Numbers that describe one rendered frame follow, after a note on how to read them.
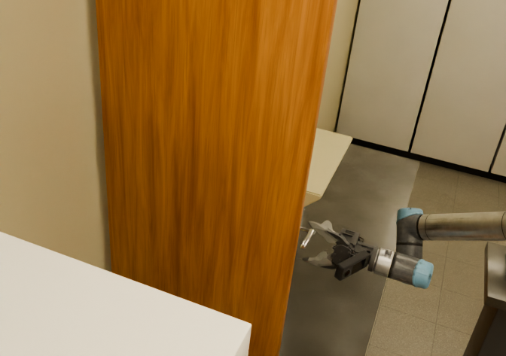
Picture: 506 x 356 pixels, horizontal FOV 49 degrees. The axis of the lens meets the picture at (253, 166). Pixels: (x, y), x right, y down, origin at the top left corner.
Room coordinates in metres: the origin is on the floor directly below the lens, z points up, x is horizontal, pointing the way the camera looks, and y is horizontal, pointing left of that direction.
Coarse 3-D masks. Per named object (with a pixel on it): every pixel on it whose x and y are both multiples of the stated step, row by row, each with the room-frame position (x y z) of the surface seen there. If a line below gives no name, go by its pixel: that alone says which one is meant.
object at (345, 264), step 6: (360, 252) 1.21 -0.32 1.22; (366, 252) 1.21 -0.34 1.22; (348, 258) 1.18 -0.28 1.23; (354, 258) 1.18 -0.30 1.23; (360, 258) 1.18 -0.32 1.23; (366, 258) 1.20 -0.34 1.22; (342, 264) 1.15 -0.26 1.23; (348, 264) 1.15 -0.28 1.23; (354, 264) 1.16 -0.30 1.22; (360, 264) 1.18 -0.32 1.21; (366, 264) 1.20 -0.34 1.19; (336, 270) 1.15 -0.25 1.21; (342, 270) 1.13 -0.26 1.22; (348, 270) 1.14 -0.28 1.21; (354, 270) 1.17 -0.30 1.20; (336, 276) 1.14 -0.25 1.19; (342, 276) 1.13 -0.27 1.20; (348, 276) 1.15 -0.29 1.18
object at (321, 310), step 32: (352, 160) 2.22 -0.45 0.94; (384, 160) 2.25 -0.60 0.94; (352, 192) 1.95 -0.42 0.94; (384, 192) 1.98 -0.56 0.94; (352, 224) 1.73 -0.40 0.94; (384, 224) 1.75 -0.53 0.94; (320, 288) 1.36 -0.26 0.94; (352, 288) 1.37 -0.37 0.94; (288, 320) 1.21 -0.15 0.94; (320, 320) 1.22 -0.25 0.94; (352, 320) 1.23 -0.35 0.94; (288, 352) 1.08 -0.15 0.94; (320, 352) 1.10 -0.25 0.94; (352, 352) 1.11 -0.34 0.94
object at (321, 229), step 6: (312, 222) 1.27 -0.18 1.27; (324, 222) 1.28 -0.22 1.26; (330, 222) 1.29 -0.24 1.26; (312, 228) 1.25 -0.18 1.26; (318, 228) 1.25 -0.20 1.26; (324, 228) 1.25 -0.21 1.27; (330, 228) 1.27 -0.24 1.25; (324, 234) 1.24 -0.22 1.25; (330, 234) 1.24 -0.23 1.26; (330, 240) 1.24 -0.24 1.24; (336, 240) 1.23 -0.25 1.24
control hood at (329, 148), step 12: (324, 132) 1.35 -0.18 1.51; (324, 144) 1.29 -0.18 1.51; (336, 144) 1.29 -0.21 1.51; (348, 144) 1.30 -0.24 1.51; (312, 156) 1.22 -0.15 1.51; (324, 156) 1.22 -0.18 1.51; (336, 156) 1.23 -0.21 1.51; (312, 168) 1.16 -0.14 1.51; (324, 168) 1.16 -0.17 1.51; (336, 168) 1.17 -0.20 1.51; (312, 180) 1.10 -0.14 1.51; (324, 180) 1.11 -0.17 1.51; (312, 192) 1.05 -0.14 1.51
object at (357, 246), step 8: (344, 232) 1.28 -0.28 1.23; (352, 232) 1.29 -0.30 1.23; (352, 240) 1.25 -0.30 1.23; (336, 248) 1.23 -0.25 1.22; (344, 248) 1.22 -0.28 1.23; (352, 248) 1.22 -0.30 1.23; (360, 248) 1.24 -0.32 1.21; (368, 248) 1.25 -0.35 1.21; (376, 248) 1.22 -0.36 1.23; (336, 256) 1.22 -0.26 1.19; (344, 256) 1.22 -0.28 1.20; (368, 264) 1.21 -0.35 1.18
